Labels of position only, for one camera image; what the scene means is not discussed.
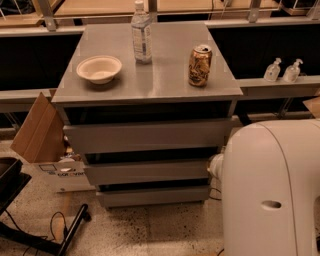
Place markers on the grey bottom drawer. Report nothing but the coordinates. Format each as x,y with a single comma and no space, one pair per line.
128,198

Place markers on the grey drawer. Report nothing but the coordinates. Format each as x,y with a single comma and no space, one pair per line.
128,198
143,136
149,171

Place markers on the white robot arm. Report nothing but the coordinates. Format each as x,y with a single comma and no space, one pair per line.
270,180

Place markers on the grey drawer cabinet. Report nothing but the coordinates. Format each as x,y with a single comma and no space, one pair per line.
154,92

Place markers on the grey top drawer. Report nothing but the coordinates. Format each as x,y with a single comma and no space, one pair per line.
143,136

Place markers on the grey middle drawer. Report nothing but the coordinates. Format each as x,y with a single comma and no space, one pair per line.
149,171

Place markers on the gold soda can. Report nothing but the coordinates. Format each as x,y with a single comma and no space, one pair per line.
199,65

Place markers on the white paper bowl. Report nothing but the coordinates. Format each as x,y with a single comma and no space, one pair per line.
99,69

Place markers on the clear plastic water bottle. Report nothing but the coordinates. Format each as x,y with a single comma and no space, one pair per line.
141,33

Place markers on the cardboard box with flaps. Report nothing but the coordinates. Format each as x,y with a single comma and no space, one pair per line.
42,143

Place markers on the left hand sanitizer bottle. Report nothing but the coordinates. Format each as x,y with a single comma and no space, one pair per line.
273,70

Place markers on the hand sanitizer bottle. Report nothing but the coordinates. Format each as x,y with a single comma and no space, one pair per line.
292,72
273,70

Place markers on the right hand sanitizer bottle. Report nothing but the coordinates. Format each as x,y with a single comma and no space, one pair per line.
292,72

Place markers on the black bin on stand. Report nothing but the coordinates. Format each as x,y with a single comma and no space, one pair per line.
12,181

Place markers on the black stand leg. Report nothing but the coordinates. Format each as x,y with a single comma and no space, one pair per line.
50,247

